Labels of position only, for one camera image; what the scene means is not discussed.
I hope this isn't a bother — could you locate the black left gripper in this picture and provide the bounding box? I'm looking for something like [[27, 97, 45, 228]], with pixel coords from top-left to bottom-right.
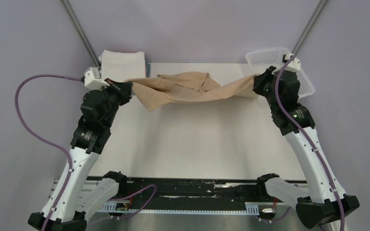
[[97, 78, 132, 128]]

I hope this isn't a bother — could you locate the beige t shirt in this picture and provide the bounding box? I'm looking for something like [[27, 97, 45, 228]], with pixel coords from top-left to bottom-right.
[[126, 72, 258, 111]]

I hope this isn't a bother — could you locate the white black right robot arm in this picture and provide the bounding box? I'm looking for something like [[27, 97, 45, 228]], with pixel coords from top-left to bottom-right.
[[252, 66, 360, 229]]

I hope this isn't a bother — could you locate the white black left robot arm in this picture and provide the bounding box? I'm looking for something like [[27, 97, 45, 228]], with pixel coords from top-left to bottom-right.
[[28, 79, 132, 231]]

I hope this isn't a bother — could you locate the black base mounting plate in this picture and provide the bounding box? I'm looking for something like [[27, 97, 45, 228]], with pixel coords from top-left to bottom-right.
[[99, 177, 284, 214]]

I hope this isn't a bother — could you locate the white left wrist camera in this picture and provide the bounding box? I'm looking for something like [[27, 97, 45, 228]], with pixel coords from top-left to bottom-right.
[[83, 67, 110, 90]]

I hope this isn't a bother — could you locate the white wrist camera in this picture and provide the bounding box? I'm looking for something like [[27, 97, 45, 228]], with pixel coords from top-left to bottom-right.
[[272, 53, 301, 75], [83, 67, 110, 90]]

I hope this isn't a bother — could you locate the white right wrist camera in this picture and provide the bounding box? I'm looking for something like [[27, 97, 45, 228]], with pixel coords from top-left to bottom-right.
[[272, 53, 301, 75]]

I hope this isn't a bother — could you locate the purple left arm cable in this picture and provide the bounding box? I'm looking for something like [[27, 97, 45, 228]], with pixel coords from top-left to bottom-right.
[[14, 74, 157, 231]]

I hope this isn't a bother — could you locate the aluminium frame rail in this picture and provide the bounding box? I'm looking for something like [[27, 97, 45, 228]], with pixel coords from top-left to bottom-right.
[[38, 179, 61, 231]]

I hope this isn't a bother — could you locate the left corner metal post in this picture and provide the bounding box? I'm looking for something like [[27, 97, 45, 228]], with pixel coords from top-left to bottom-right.
[[59, 0, 101, 68]]

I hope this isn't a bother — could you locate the corner metal post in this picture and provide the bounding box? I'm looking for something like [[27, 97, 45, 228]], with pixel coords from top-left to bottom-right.
[[59, 0, 101, 68], [292, 0, 329, 54]]

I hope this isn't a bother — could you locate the right corner metal post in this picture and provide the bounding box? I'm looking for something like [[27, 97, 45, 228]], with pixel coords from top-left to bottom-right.
[[292, 0, 329, 54]]

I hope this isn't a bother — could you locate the slotted white cable duct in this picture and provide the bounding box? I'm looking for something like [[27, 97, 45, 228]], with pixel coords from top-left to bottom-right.
[[99, 201, 260, 216]]

